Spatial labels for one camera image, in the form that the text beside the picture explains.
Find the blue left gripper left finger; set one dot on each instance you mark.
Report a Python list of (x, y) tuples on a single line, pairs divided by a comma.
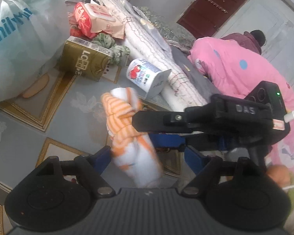
[(101, 159)]

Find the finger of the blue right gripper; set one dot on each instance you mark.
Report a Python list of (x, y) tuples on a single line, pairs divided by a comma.
[(168, 142)]

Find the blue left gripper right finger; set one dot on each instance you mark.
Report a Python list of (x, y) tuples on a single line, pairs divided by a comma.
[(195, 159)]

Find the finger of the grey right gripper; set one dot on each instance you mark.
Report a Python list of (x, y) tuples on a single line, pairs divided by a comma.
[(161, 122)]

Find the orange white striped towel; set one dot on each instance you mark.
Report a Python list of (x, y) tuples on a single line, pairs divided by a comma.
[(132, 151)]

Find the person's right hand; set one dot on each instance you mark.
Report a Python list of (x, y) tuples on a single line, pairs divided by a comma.
[(280, 174)]

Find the white strawberry milk carton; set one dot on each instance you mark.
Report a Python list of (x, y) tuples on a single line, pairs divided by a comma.
[(147, 77)]

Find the pink polka dot jacket person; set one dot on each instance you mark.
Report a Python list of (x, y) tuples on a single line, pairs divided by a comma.
[(235, 71)]

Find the green white cloth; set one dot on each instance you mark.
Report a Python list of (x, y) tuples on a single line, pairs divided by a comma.
[(119, 52)]

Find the gold cardboard box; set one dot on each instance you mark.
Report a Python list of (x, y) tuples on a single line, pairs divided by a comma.
[(84, 58)]

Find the red white tissue package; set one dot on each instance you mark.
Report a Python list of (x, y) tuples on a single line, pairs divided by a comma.
[(88, 20)]

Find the dark red door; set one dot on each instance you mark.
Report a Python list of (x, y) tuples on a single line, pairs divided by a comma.
[(203, 18)]

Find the large white plastic bag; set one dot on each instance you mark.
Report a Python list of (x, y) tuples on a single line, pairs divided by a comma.
[(32, 36)]

